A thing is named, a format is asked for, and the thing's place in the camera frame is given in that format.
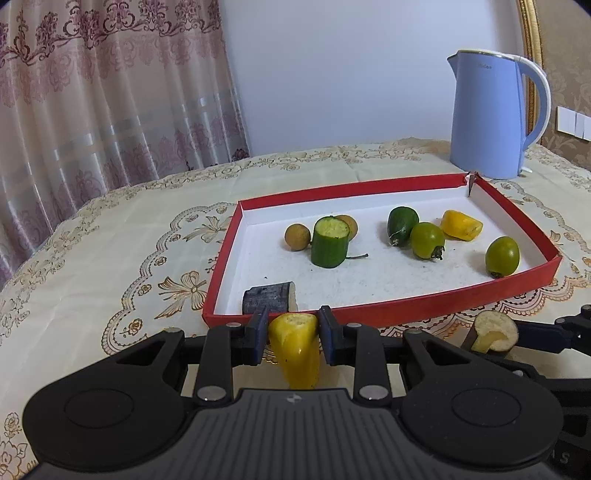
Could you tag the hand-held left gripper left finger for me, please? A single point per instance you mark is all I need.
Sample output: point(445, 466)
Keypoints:
point(259, 339)

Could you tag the gold wall moulding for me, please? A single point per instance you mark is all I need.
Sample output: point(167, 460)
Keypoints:
point(531, 27)

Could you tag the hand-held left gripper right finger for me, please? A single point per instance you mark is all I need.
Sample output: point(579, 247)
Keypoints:
point(328, 339)

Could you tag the green tomato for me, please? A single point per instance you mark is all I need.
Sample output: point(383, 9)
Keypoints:
point(502, 256)
point(427, 240)

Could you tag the embroidered cream tablecloth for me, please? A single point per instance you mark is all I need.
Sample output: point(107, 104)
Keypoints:
point(115, 277)

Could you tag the eggplant piece with pale flesh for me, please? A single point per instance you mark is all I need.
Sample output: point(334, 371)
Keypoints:
point(494, 330)

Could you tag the blue electric kettle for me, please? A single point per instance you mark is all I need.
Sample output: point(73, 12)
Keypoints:
point(485, 115)

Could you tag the cut cucumber piece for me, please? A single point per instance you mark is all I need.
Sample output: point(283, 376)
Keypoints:
point(328, 247)

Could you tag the dark eggplant piece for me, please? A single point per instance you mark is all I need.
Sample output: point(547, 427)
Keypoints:
point(265, 297)

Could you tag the yellow pepper piece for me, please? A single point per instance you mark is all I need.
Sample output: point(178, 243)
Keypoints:
point(461, 226)
point(295, 350)

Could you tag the red cardboard box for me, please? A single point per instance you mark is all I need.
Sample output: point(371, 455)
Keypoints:
point(415, 307)

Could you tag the longan with stem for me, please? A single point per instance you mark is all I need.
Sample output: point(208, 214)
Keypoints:
point(352, 224)

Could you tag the white wall light switch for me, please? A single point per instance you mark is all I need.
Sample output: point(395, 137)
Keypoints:
point(575, 123)

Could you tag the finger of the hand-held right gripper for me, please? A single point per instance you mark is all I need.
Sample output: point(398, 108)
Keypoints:
point(521, 364)
point(540, 334)

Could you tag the patterned pink curtain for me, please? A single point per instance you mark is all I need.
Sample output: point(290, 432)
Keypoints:
point(92, 115)

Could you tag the dark green cucumber end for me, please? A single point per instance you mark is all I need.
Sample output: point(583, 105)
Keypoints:
point(401, 224)

